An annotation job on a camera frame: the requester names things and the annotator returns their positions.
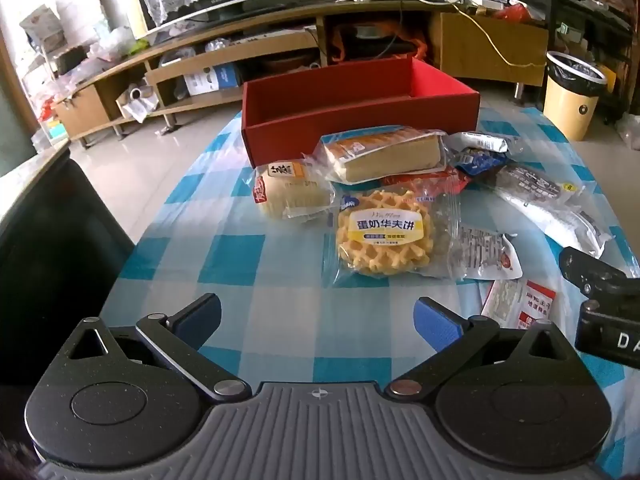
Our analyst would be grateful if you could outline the red white sachet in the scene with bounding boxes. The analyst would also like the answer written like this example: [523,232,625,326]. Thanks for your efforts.
[480,280,557,332]

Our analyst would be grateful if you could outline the orange plastic bag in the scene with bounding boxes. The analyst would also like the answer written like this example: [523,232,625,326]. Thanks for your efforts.
[327,22,432,63]

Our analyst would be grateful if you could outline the white red small packet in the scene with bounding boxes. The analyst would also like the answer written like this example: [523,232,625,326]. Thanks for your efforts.
[457,222,523,281]

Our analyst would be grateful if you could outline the blue snack packet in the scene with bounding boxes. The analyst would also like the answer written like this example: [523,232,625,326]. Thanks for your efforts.
[452,147,512,176]

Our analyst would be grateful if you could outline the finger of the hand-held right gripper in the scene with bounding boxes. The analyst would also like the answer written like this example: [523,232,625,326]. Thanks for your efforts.
[559,246,640,302]

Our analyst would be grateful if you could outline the sliced cake packet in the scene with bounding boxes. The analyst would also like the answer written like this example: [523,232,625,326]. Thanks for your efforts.
[302,127,451,186]

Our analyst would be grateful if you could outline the red plastic bag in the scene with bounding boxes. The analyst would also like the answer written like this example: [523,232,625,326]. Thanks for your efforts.
[494,2,532,24]

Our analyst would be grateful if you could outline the beige trash bin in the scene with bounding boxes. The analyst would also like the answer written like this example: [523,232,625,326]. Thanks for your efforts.
[542,51,609,142]

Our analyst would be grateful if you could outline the round bun packet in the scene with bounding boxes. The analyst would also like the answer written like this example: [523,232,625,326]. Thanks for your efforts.
[243,159,336,222]

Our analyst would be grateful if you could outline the black shelf rack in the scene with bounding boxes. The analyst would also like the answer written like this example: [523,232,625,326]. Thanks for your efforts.
[550,0,640,126]

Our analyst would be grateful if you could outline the silver small snack packet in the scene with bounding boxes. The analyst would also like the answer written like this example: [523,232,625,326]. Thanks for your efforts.
[447,131,509,154]

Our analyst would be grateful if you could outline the yellow cable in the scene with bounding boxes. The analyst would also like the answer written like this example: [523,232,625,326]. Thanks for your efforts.
[452,2,546,68]

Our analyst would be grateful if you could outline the blue white carton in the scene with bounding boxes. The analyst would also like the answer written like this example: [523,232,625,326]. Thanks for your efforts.
[184,65,239,97]

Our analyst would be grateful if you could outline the blue white checkered tablecloth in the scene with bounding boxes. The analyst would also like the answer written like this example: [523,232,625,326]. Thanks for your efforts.
[97,105,640,480]

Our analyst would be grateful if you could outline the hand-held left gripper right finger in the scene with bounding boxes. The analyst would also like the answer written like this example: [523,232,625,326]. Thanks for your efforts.
[384,296,576,398]

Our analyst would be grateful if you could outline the red cardboard box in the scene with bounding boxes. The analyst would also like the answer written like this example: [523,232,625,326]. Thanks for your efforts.
[242,56,481,168]

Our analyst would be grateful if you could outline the white long snack packet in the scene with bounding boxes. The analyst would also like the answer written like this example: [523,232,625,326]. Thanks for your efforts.
[500,190,614,259]

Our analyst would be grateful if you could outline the wooden tv stand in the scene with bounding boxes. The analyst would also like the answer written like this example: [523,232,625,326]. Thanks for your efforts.
[52,0,551,148]

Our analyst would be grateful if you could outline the open cardboard box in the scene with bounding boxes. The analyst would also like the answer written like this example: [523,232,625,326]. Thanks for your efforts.
[116,84,162,124]

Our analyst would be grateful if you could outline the dark brown snack packet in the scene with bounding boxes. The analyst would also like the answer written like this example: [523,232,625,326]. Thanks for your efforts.
[480,162,586,207]

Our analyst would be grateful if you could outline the clear plastic bag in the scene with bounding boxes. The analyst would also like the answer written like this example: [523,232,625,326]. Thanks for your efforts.
[617,112,640,152]

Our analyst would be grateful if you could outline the black chair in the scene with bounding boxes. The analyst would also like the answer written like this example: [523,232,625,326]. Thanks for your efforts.
[0,157,136,388]

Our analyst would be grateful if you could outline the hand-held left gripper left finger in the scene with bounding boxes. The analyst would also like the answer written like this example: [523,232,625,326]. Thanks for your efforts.
[65,292,252,402]

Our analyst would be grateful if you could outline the waffle packet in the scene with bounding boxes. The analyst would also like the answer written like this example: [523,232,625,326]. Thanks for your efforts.
[322,187,463,288]

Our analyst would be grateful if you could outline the red snack packet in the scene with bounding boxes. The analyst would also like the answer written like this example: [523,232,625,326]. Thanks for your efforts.
[380,167,471,196]

